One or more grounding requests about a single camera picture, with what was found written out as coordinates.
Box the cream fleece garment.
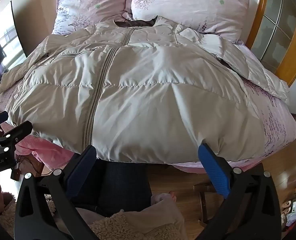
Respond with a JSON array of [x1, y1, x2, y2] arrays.
[[0, 192, 188, 240]]

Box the wooden stool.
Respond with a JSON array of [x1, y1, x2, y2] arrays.
[[193, 180, 226, 225]]

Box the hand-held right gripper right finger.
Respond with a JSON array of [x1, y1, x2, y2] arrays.
[[197, 142, 282, 240]]

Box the pink floral bed sheet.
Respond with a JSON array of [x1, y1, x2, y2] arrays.
[[0, 41, 296, 175]]

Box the wooden headboard with glass panels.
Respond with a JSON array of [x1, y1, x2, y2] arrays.
[[246, 0, 296, 88]]

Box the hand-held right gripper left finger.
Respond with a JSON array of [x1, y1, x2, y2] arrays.
[[14, 144, 98, 240]]

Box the beige puffer jacket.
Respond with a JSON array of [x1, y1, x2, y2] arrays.
[[0, 16, 290, 165]]

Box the pink floral pillow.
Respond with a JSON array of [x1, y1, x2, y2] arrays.
[[52, 0, 135, 36], [130, 0, 251, 43]]

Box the pink bed skirt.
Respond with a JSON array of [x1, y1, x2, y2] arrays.
[[13, 136, 206, 175]]

